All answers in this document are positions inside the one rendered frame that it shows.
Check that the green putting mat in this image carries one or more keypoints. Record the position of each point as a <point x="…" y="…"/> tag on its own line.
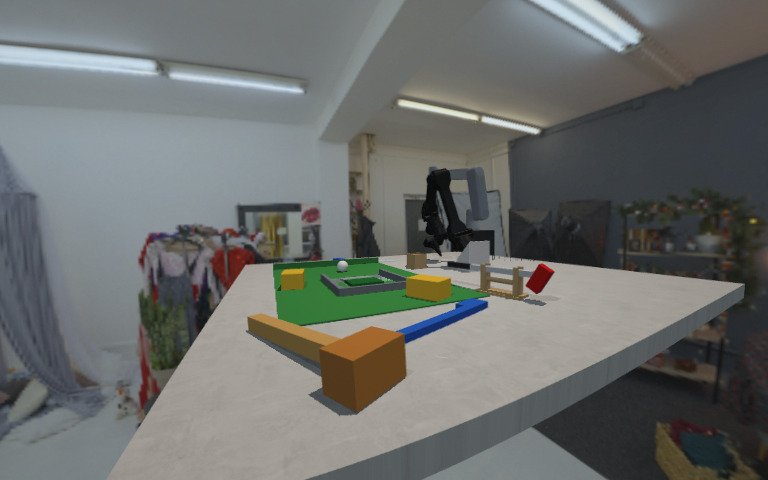
<point x="318" y="304"/>

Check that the tan cube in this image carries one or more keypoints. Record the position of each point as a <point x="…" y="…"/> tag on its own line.
<point x="416" y="260"/>

